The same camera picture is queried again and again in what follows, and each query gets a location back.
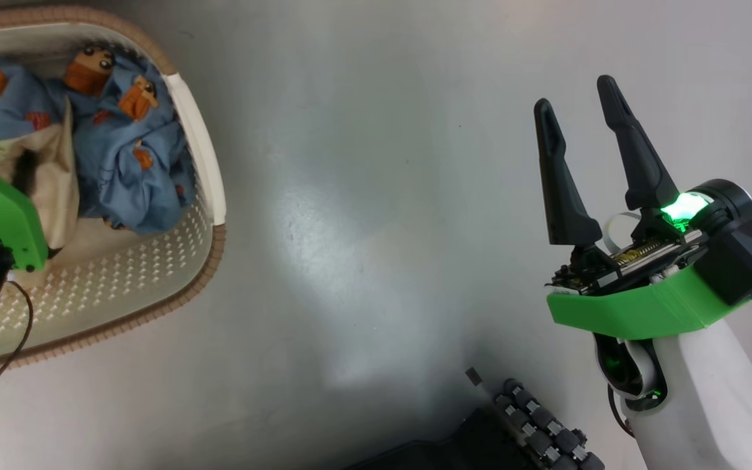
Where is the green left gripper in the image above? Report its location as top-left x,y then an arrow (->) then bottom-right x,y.
0,124 -> 50,272

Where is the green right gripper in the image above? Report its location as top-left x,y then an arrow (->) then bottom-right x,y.
533,75 -> 752,340

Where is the cream garment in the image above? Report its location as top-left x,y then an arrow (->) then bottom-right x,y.
0,98 -> 80,249

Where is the cream perforated laundry basket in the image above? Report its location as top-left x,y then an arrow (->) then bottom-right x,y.
0,7 -> 227,366

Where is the grey roller omni wheel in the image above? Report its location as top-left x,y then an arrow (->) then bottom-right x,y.
493,379 -> 605,470

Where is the thin left arm cable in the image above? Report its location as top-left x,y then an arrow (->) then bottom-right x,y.
0,281 -> 34,392

